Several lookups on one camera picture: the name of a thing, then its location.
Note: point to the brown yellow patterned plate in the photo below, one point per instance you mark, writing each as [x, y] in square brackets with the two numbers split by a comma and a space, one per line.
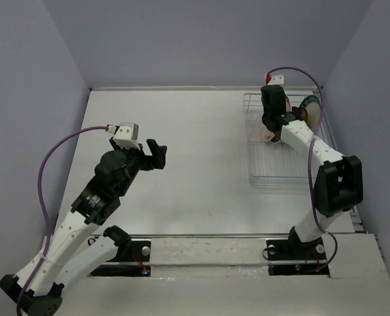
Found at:
[303, 114]

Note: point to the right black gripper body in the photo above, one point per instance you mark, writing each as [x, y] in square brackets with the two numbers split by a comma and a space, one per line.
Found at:
[266, 114]

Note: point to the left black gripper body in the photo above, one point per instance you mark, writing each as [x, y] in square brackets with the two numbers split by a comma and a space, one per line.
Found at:
[137, 160]

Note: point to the white wire dish rack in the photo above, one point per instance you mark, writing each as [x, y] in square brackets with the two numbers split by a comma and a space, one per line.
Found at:
[270, 164]

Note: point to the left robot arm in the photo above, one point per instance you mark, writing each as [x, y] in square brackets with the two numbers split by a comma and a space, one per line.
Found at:
[39, 287]

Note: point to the white plate teal red rim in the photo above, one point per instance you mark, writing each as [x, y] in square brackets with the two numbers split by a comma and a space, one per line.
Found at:
[288, 103]

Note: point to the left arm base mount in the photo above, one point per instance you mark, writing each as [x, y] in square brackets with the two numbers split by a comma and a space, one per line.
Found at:
[134, 262]

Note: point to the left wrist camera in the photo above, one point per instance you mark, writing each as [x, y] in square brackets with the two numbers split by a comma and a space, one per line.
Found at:
[124, 135]

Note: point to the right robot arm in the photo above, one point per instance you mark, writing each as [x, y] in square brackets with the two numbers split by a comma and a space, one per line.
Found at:
[335, 180]

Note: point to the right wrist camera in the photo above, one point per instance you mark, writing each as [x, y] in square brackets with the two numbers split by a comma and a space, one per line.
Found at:
[275, 79]

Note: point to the cream plate black brush mark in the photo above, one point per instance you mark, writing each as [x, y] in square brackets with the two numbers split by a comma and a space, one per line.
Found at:
[266, 135]

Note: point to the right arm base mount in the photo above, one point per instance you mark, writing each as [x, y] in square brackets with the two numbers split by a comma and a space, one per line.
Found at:
[285, 260]

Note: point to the white plate dark green rim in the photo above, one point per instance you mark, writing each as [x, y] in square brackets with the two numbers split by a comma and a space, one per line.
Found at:
[314, 107]

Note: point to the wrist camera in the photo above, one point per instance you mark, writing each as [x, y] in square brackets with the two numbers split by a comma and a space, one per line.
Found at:
[124, 135]
[275, 79]

